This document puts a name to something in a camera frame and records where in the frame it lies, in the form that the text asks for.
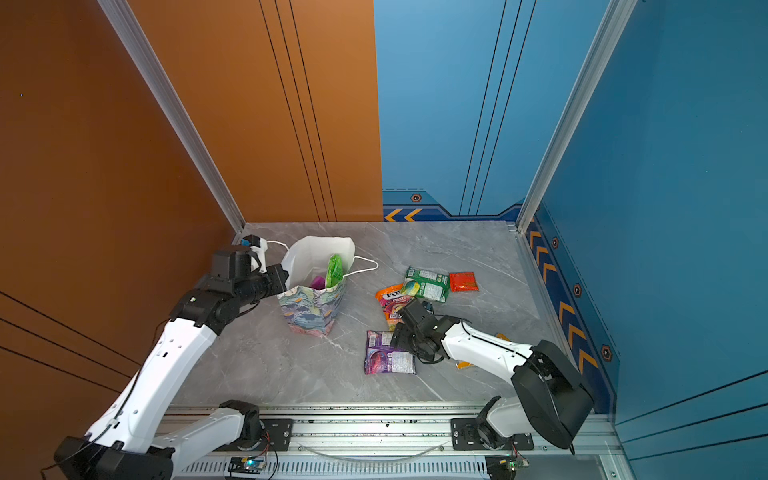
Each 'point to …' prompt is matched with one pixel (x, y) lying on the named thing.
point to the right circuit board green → (504, 467)
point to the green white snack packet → (434, 285)
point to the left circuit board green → (246, 465)
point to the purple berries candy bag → (382, 358)
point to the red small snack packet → (463, 282)
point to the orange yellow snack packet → (464, 364)
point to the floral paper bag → (308, 310)
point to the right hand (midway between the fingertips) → (401, 344)
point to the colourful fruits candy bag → (393, 298)
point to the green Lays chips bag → (334, 273)
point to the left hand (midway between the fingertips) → (290, 268)
